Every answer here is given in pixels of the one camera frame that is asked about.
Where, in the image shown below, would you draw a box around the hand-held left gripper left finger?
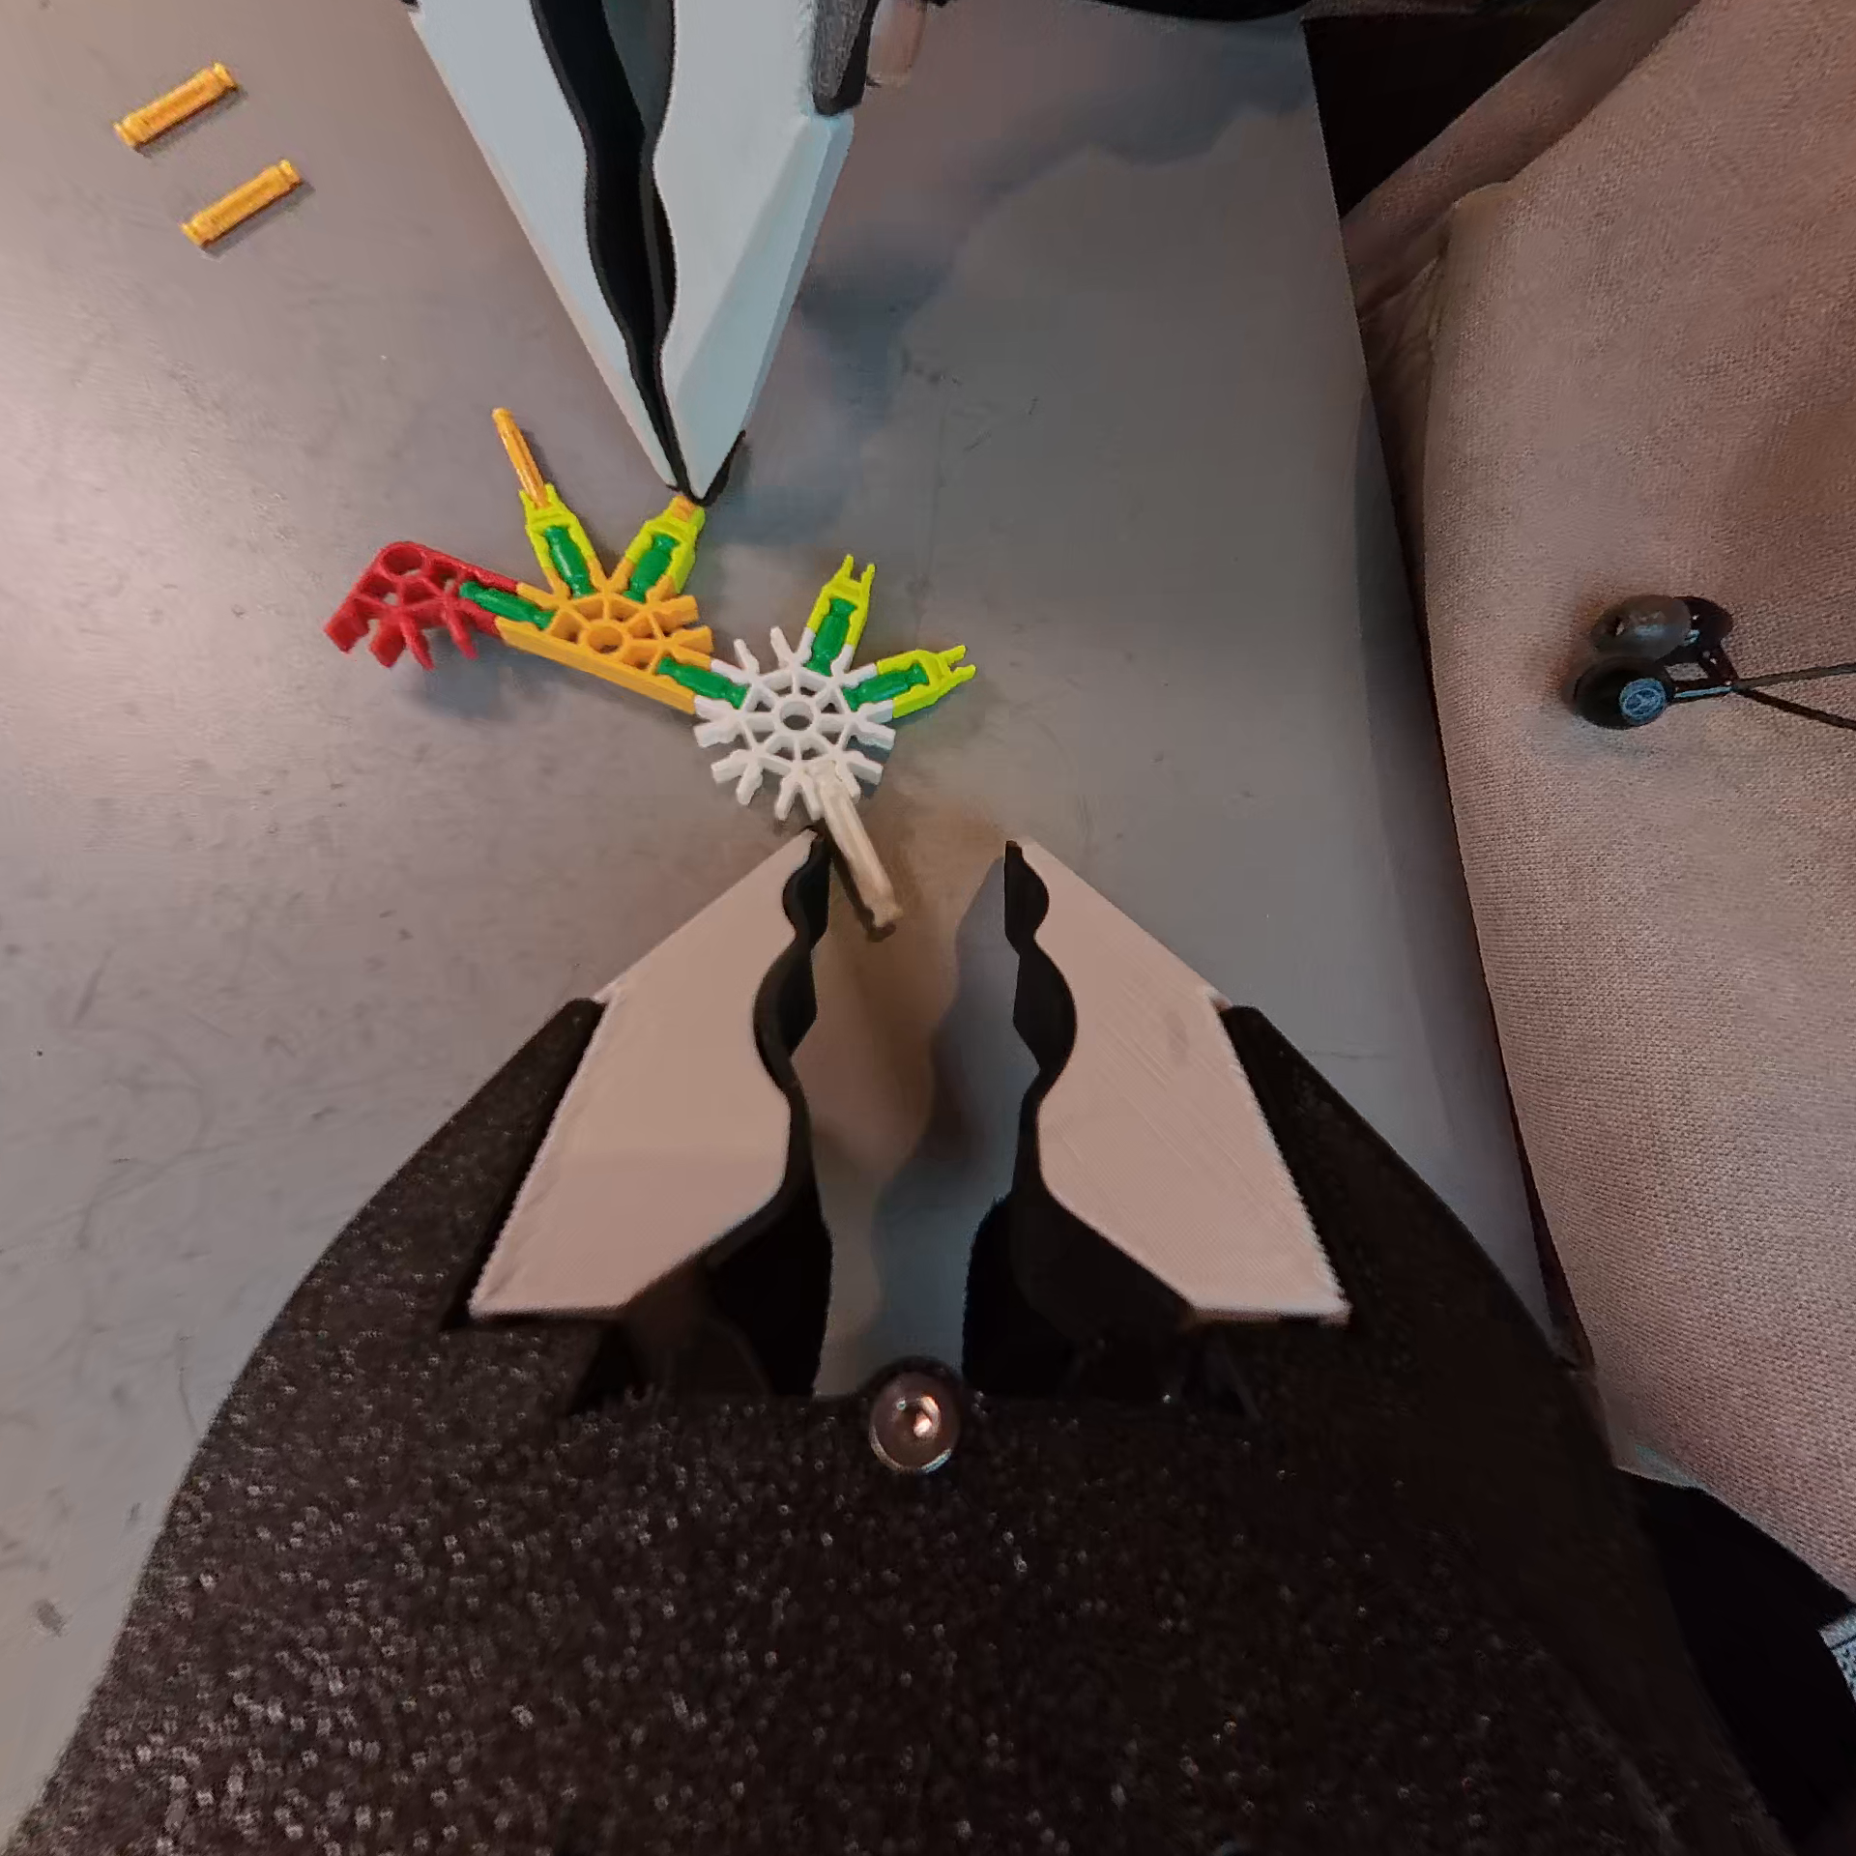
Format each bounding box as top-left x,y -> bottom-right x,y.
467,828 -> 833,1320

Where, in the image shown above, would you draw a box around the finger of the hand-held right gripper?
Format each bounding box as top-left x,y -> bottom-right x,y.
409,0 -> 691,495
604,0 -> 861,505

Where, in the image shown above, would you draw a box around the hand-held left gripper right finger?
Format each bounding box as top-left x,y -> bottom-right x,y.
999,836 -> 1352,1329

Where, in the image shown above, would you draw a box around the white plastic rod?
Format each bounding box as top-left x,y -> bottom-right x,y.
816,789 -> 902,937

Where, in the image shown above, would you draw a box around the white snowflake connector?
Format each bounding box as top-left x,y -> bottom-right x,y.
693,626 -> 896,820

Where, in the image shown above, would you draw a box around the orange half-circle connector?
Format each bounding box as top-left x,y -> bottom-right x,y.
497,581 -> 718,716

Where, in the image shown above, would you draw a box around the black earbuds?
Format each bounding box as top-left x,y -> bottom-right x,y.
1568,595 -> 1856,735

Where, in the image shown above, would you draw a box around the dark cloth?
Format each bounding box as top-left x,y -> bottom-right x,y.
1628,1472 -> 1856,1856

